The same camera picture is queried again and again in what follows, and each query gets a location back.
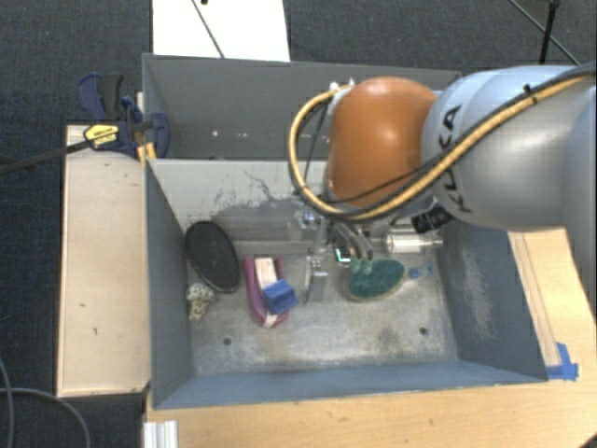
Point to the pale wood board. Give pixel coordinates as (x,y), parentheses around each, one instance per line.
(102,273)

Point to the grey metal bin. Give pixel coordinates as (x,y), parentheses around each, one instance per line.
(326,339)

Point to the spotted toy animal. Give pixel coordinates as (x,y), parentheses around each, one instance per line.
(199,299)

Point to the black cylinder on white bracket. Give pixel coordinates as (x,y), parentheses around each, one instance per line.
(431,222)

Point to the blue sponge block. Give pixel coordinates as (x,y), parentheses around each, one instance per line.
(280,297)

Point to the green round scrub pad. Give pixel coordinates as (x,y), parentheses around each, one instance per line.
(375,280)

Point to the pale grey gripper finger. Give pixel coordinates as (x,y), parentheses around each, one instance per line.
(308,283)
(321,287)

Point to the black oval dish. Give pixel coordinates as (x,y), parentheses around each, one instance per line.
(212,257)

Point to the silver metal cylinder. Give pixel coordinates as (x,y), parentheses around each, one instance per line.
(410,242)

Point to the purple curved holder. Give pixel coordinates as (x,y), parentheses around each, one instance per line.
(252,297)

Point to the pale wood block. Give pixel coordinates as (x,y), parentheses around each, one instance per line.
(266,272)

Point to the small blue clip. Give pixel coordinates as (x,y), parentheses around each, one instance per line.
(421,272)

